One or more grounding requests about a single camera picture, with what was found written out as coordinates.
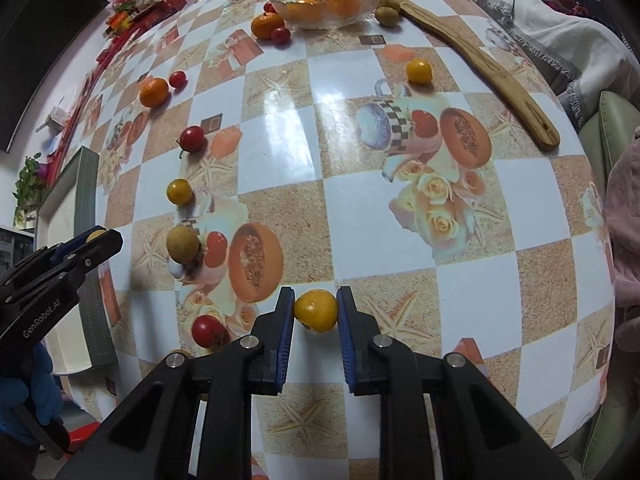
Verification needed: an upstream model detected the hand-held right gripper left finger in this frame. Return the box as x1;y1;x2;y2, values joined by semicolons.
57;286;297;480

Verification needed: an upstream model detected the white tray with grey rim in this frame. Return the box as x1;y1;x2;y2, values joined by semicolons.
37;146;119;377

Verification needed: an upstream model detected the person's left hand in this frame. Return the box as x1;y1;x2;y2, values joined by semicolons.
0;344;57;447

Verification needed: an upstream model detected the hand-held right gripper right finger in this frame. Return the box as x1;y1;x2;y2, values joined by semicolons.
336;285;576;480

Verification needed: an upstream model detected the grey fringed sofa blanket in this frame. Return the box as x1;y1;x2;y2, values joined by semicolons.
425;0;640;131

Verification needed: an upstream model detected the large yellow cherry tomato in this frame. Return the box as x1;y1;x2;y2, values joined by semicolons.
293;289;340;334

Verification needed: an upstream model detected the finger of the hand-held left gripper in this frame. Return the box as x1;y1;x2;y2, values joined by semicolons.
20;242;77;281
64;228;124;281

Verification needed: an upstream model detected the orange tangerine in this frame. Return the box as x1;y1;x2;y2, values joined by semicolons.
285;0;326;21
325;0;362;19
250;13;285;40
139;77;169;108

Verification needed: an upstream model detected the green potted plant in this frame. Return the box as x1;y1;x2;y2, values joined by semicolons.
12;152;48;228

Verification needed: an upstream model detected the red plastic stool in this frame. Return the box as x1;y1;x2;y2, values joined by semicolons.
60;412;108;456

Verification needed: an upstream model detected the green cushion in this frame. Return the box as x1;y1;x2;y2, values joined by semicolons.
575;90;640;196

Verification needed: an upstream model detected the long wooden shoehorn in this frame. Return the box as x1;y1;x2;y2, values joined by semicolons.
382;0;560;151

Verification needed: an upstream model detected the pink cloth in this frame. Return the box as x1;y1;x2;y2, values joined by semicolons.
602;127;640;356

